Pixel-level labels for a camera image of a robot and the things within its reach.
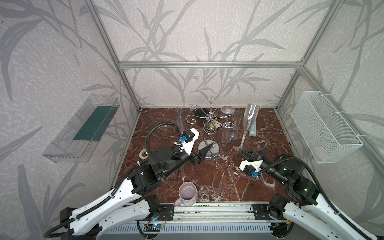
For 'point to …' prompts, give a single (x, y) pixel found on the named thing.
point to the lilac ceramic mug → (188, 193)
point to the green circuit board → (157, 225)
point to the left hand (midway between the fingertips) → (208, 136)
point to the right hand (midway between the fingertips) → (242, 141)
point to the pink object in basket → (318, 152)
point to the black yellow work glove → (203, 115)
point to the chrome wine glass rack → (212, 118)
